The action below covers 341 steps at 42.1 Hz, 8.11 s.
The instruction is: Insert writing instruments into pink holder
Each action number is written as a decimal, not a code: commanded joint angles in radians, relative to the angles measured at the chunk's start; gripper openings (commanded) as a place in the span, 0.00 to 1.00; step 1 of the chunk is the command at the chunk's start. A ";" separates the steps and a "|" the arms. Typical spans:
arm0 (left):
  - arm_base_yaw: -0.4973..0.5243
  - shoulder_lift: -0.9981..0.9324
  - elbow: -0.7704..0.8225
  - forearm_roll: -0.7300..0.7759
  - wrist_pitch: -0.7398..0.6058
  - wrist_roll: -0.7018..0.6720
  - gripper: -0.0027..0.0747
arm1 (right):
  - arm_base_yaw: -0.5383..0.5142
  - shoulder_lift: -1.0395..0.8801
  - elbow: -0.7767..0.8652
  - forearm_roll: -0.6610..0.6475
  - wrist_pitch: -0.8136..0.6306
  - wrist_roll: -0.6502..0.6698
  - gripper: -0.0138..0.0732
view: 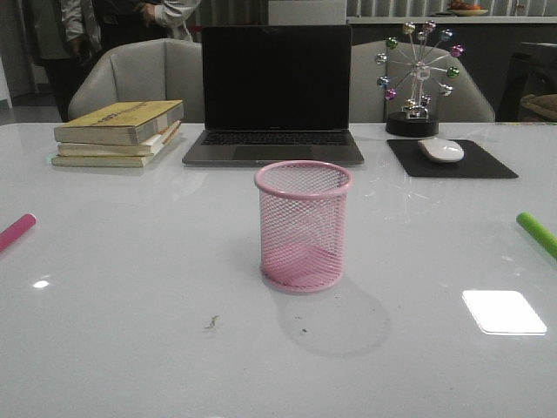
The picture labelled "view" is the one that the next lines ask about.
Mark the middle book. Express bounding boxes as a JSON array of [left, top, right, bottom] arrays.
[[57, 121, 181, 157]]

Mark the ferris wheel desk ornament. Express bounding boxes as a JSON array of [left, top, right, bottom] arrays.
[[374, 19, 464, 138]]

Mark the black mouse pad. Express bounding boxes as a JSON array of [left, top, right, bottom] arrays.
[[387, 139, 519, 179]]

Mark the right grey chair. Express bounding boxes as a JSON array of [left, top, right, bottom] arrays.
[[349, 41, 495, 123]]

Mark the green pen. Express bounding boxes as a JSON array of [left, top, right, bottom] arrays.
[[516, 212, 557, 259]]

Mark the person in white shirt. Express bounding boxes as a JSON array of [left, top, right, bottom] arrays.
[[60, 1, 200, 57]]

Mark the pink red pen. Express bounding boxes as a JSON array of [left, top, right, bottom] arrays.
[[0, 213, 37, 252]]

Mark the pink mesh pen holder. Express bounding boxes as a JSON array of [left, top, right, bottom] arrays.
[[254, 160, 353, 293]]

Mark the left grey chair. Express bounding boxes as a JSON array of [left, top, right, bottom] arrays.
[[68, 38, 205, 123]]

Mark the bowl of fruit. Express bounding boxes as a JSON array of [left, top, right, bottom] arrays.
[[447, 0, 488, 17]]

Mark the grey chair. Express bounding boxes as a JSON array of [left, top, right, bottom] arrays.
[[349, 41, 495, 123], [68, 38, 205, 123]]

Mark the grey laptop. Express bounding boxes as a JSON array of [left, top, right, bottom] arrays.
[[183, 25, 364, 166]]

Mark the person in dark clothes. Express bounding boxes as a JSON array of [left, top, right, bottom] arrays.
[[22, 1, 87, 122]]

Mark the top yellow book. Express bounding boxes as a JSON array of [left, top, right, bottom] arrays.
[[54, 100, 184, 145]]

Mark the white computer mouse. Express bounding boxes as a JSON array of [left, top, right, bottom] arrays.
[[417, 138, 465, 163]]

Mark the bottom book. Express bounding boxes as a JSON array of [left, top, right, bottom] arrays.
[[50, 142, 171, 167]]

